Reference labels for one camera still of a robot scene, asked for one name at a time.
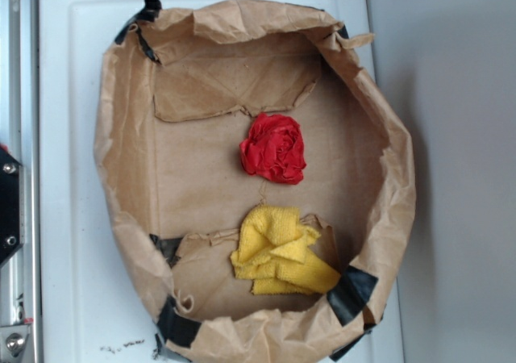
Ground yellow cloth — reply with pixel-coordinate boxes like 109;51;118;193
231;205;340;295

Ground red crumpled cloth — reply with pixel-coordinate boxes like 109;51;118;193
239;113;306;185

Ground brown paper-lined bin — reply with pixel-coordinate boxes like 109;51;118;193
94;0;416;362

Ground white plastic tray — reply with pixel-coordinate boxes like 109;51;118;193
38;0;406;363

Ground black metal bracket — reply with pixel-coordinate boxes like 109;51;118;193
0;144;23;267

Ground aluminium frame rail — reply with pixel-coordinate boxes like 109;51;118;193
1;0;43;362

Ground silver corner bracket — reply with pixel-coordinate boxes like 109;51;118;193
1;324;31;362

